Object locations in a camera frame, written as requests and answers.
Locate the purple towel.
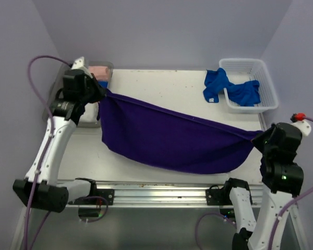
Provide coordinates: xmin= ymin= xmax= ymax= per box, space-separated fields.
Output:
xmin=99 ymin=92 xmax=262 ymax=174

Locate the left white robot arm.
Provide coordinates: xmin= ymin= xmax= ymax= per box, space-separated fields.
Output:
xmin=13 ymin=68 xmax=106 ymax=213

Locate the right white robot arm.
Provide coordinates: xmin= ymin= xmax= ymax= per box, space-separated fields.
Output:
xmin=222 ymin=121 xmax=311 ymax=249

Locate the blue rolled towel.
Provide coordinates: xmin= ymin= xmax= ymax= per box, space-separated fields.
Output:
xmin=98 ymin=81 xmax=109 ymax=89

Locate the pink rolled towel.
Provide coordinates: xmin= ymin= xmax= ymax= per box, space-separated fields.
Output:
xmin=88 ymin=66 xmax=111 ymax=81

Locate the white rolled towel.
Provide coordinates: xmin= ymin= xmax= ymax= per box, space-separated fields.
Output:
xmin=79 ymin=103 xmax=99 ymax=123

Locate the grey plastic tray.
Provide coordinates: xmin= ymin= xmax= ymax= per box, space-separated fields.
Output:
xmin=47 ymin=60 xmax=114 ymax=128

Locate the white plastic basket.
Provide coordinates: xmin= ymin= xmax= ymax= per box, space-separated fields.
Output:
xmin=219 ymin=58 xmax=279 ymax=114

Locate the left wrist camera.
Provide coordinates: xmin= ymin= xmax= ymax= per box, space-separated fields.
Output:
xmin=71 ymin=57 xmax=92 ymax=77

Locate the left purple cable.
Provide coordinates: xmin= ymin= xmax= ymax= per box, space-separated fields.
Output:
xmin=23 ymin=55 xmax=109 ymax=250

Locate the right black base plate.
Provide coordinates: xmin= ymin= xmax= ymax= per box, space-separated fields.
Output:
xmin=205 ymin=185 xmax=232 ymax=206

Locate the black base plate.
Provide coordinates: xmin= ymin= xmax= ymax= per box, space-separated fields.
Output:
xmin=205 ymin=185 xmax=232 ymax=206
xmin=71 ymin=189 xmax=115 ymax=206

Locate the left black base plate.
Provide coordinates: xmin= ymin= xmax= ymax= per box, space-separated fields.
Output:
xmin=71 ymin=189 xmax=115 ymax=206

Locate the aluminium mounting rail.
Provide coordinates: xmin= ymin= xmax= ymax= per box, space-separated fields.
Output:
xmin=65 ymin=181 xmax=264 ymax=209

